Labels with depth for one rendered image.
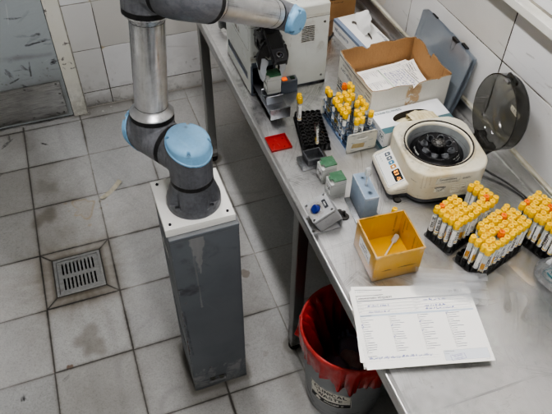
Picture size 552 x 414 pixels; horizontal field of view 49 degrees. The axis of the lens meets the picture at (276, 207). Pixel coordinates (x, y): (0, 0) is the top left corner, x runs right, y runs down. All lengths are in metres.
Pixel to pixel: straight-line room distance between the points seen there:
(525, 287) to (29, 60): 2.57
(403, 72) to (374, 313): 0.95
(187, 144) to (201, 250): 0.34
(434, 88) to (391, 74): 0.18
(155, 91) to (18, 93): 1.96
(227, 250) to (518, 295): 0.79
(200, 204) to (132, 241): 1.23
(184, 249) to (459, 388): 0.79
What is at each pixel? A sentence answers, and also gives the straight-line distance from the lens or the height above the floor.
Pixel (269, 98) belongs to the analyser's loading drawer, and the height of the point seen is 0.94.
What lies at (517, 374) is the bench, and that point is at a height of 0.87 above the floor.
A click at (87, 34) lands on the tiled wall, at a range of 3.39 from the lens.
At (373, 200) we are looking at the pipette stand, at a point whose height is 0.96.
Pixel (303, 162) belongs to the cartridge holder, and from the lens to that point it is 1.85.
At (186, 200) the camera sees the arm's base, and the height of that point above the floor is 0.97.
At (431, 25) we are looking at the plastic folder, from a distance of 2.22.
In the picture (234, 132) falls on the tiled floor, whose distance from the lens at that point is 3.33.
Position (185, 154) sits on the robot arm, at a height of 1.12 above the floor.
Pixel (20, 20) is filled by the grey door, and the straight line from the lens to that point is 3.26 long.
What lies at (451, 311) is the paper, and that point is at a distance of 1.56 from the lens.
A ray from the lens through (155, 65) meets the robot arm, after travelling 1.53.
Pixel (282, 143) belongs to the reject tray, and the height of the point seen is 0.88.
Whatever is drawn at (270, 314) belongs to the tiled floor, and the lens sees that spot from 2.55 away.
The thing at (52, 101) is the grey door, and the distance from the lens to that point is 3.52.
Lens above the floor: 2.14
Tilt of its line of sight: 47 degrees down
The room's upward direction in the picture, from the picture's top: 1 degrees clockwise
